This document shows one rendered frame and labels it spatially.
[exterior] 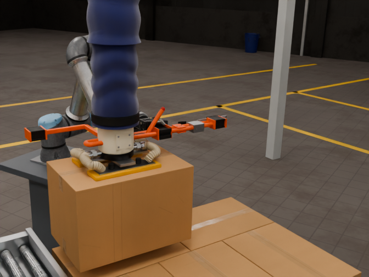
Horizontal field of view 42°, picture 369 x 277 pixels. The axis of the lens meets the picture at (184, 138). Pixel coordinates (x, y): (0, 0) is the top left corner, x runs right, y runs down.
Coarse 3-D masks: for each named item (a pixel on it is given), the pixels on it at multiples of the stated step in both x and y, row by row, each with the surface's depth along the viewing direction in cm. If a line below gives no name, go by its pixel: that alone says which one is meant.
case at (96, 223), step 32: (64, 160) 233; (160, 160) 237; (64, 192) 214; (96, 192) 206; (128, 192) 215; (160, 192) 225; (192, 192) 236; (64, 224) 222; (96, 224) 211; (128, 224) 220; (160, 224) 231; (96, 256) 215; (128, 256) 225
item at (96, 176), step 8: (136, 160) 225; (144, 160) 230; (112, 168) 218; (120, 168) 220; (128, 168) 220; (136, 168) 222; (144, 168) 223; (152, 168) 226; (96, 176) 211; (104, 176) 212; (112, 176) 214
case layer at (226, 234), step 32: (192, 224) 273; (224, 224) 274; (256, 224) 275; (64, 256) 238; (160, 256) 241; (192, 256) 241; (224, 256) 242; (256, 256) 243; (288, 256) 244; (320, 256) 245
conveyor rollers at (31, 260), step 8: (24, 248) 243; (8, 256) 236; (24, 256) 239; (32, 256) 237; (8, 264) 231; (16, 264) 230; (32, 264) 230; (40, 264) 231; (0, 272) 225; (16, 272) 223; (32, 272) 229; (40, 272) 224
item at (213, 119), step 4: (216, 116) 262; (208, 120) 258; (212, 120) 255; (216, 120) 254; (220, 120) 256; (224, 120) 258; (216, 124) 256; (220, 124) 257; (224, 124) 259; (212, 128) 256; (216, 128) 256
